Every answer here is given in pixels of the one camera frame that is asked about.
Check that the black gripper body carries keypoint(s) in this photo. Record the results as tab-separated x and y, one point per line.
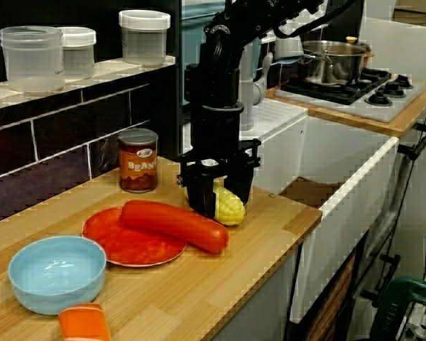
216	131

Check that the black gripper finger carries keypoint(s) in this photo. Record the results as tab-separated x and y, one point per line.
242	177
202	195

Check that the yellow toy corn cob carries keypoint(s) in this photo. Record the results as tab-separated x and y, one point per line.
230	211

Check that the red chili pepper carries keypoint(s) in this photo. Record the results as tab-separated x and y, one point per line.
174	223

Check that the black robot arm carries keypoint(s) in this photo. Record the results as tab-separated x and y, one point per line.
216	53

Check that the orange labelled jar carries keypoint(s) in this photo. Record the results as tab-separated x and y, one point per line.
138	163

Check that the red plastic plate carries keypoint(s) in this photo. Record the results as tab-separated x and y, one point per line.
128	248

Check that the white toy sink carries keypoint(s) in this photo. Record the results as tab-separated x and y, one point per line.
341	160

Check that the white tiled shelf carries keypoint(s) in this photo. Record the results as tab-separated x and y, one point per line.
128	69

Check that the steel cooking pot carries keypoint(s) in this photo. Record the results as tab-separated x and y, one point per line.
337	60

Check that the grey toy stove top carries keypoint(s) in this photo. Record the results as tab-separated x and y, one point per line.
376	108

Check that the black stove knob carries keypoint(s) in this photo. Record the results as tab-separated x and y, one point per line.
404	81
378	98
392	89

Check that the light blue bowl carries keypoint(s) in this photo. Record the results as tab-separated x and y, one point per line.
57	273

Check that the orange white toy sushi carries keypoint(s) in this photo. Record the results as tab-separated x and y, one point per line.
83	323

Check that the clear jar without lid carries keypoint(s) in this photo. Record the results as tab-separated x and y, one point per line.
32	60

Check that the black kitchen frame post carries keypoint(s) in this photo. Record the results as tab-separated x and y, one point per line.
179	89

